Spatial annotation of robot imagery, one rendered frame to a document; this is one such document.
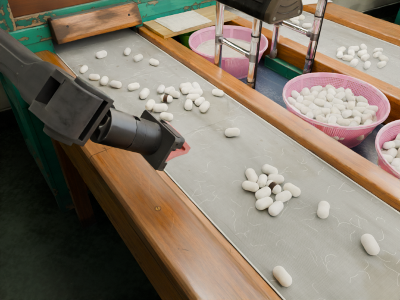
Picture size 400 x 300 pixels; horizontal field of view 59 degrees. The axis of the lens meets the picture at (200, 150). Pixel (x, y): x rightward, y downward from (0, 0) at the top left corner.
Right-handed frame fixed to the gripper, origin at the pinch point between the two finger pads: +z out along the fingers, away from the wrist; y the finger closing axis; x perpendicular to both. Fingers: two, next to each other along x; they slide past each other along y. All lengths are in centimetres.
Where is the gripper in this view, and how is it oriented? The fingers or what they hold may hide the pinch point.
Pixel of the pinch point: (185, 149)
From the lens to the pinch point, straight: 67.5
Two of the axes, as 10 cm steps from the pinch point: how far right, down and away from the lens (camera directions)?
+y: -5.9, -5.3, 6.1
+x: -5.2, 8.3, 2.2
